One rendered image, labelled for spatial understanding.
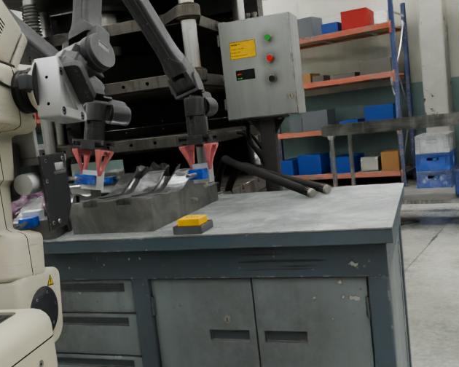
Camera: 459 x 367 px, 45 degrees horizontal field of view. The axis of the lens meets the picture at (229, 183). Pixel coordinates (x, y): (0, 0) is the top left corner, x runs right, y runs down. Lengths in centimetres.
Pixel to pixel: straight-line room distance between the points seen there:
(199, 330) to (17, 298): 56
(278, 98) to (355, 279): 106
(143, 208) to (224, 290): 31
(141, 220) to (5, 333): 74
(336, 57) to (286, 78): 609
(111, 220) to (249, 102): 94
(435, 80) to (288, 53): 548
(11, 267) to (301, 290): 69
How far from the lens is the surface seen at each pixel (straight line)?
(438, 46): 766
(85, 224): 164
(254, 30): 231
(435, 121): 474
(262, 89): 228
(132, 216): 155
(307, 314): 144
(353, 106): 824
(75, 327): 175
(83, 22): 128
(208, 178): 158
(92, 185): 161
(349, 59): 827
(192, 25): 227
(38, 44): 169
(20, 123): 116
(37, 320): 94
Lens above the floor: 107
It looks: 6 degrees down
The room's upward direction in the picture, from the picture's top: 7 degrees counter-clockwise
